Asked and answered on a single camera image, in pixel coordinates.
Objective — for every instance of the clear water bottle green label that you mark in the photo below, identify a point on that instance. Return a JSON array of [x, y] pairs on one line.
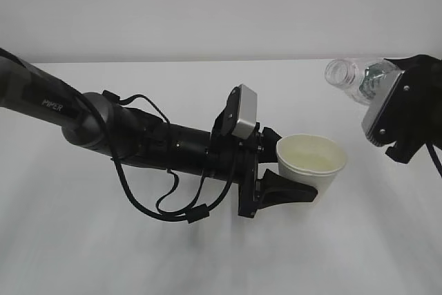
[[359, 78]]

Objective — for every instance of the white paper cup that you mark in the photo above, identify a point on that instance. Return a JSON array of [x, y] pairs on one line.
[[313, 160]]

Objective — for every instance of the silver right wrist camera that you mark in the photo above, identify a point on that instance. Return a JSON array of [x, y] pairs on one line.
[[373, 123]]

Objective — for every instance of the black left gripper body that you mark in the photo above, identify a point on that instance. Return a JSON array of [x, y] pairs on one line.
[[234, 160]]

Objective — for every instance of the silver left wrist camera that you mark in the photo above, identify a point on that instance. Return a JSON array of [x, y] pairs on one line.
[[247, 113]]

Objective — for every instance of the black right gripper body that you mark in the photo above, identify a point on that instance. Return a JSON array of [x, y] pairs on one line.
[[416, 104]]

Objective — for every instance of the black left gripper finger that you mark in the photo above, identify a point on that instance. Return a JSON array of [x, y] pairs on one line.
[[267, 143], [277, 190]]

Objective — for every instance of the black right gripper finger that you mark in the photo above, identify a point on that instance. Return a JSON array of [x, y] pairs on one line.
[[404, 149], [408, 63]]

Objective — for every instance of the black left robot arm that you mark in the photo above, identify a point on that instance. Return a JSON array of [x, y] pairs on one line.
[[105, 123]]

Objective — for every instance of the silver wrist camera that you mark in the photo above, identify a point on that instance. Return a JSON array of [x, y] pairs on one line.
[[247, 113], [373, 123]]

